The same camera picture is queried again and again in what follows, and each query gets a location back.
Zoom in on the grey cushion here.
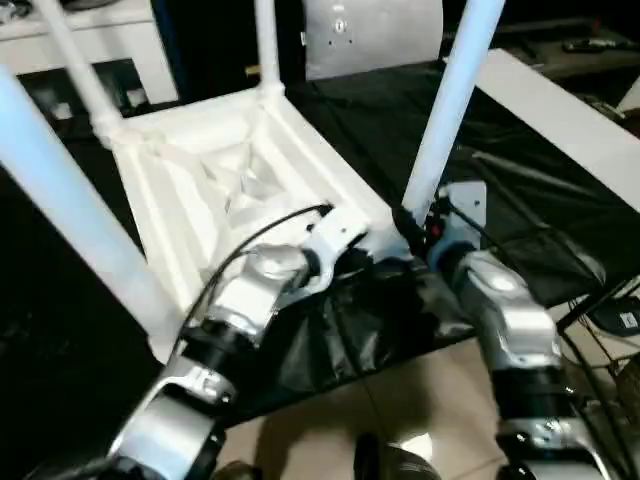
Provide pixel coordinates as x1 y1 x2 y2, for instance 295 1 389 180
302 0 446 82

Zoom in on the white plastic table leg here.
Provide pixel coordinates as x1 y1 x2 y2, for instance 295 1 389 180
42 0 126 141
0 64 174 351
402 0 507 224
253 0 289 104

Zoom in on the black power adapter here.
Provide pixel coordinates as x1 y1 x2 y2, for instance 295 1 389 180
593 298 640 337

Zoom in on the white glass-door cabinet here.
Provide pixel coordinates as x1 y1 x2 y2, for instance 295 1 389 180
0 0 181 109

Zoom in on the black work mat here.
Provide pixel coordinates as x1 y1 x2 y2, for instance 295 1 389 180
0 62 609 431

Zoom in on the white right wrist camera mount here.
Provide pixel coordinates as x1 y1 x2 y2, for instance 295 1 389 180
439 182 490 251

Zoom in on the white plastic table top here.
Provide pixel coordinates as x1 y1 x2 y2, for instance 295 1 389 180
94 84 417 366

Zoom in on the black stand leg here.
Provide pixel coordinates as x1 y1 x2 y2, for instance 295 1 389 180
554 277 640 341

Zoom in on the black box with gold label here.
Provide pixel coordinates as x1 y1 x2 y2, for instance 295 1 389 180
169 0 311 96

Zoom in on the white flat board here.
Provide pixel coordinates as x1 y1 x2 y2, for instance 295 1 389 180
469 47 640 209

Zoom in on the dark right robot foot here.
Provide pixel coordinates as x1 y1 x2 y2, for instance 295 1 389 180
353 432 436 480

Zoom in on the black remote control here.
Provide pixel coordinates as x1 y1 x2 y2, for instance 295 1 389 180
562 37 621 54

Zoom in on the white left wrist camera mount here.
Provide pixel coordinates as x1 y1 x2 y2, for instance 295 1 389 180
302 204 375 296

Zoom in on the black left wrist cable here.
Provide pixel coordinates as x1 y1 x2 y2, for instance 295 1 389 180
169 202 335 361

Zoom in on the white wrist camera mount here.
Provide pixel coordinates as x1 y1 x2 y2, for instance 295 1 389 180
439 182 490 251
302 204 375 296

